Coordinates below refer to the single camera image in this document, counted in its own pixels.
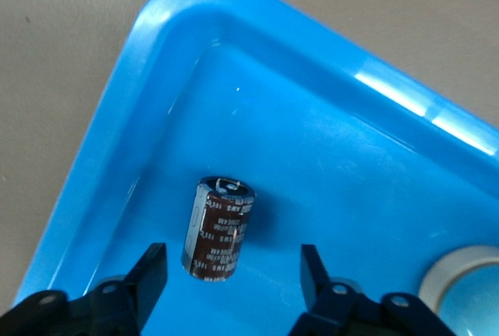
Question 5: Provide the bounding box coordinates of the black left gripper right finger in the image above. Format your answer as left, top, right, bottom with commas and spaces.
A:
288, 243, 457, 336

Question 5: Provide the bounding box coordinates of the blue plastic tray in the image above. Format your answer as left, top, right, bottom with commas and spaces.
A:
11, 0, 499, 336

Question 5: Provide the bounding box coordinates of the blue dome bell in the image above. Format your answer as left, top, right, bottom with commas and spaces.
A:
417, 245, 499, 336

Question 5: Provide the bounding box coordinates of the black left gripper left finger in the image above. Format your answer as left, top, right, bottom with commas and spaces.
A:
0, 242, 168, 336

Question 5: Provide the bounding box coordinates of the small black connector block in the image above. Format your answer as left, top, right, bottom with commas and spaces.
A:
181, 175, 257, 281

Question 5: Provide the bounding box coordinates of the brown table mat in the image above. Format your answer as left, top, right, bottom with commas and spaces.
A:
0, 0, 499, 313

